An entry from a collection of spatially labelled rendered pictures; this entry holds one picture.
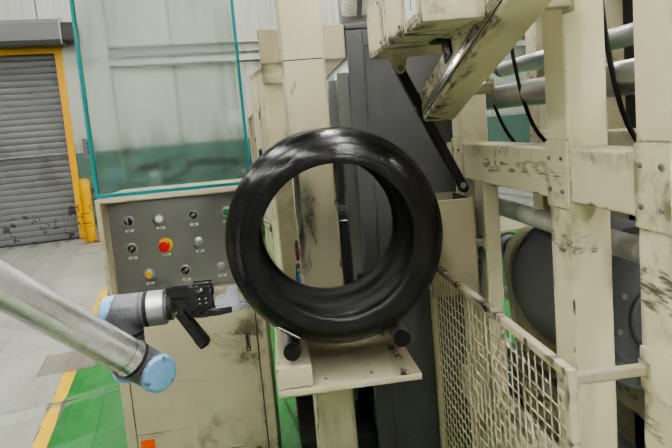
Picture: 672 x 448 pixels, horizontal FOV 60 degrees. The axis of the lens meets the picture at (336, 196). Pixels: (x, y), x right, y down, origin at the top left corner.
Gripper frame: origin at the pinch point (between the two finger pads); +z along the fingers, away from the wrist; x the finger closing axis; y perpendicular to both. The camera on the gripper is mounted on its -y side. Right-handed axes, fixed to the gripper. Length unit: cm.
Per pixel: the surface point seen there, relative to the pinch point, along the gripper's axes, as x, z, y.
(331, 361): 4.2, 21.2, -19.9
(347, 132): -8, 29, 43
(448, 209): 20, 62, 17
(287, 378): -10.6, 8.9, -16.8
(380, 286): 14.4, 38.3, -3.2
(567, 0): -36, 72, 66
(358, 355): 6.0, 29.1, -19.9
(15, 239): 836, -413, -90
